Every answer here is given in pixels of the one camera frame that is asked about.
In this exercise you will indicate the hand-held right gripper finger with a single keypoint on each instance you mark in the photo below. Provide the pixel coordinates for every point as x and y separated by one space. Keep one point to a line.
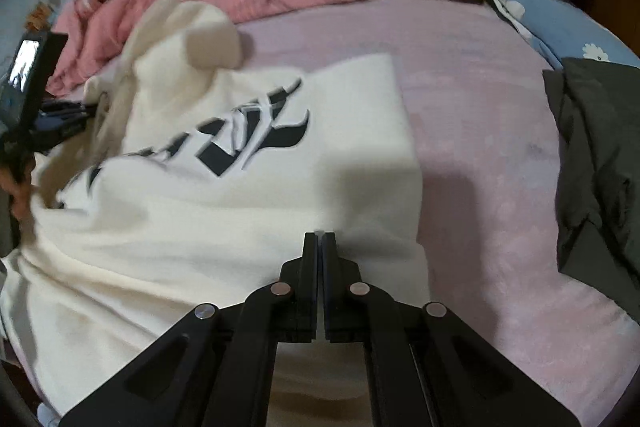
314 267
326 267

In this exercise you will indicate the pile of desk clutter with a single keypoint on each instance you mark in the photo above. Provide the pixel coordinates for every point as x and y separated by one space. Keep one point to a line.
40 7

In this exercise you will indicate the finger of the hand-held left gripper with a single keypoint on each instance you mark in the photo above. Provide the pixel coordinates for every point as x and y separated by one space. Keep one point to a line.
65 117

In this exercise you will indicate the dark grey folded clothes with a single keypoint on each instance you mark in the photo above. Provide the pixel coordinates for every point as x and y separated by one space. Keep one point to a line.
600 157

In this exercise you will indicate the cream printed hoodie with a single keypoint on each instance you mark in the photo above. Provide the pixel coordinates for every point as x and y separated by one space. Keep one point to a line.
200 217

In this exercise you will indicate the person's left hand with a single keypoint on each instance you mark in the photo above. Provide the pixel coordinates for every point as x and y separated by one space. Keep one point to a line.
17 197

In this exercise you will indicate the blue flower print pillow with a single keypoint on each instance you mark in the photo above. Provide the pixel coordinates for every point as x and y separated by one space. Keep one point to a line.
550 17

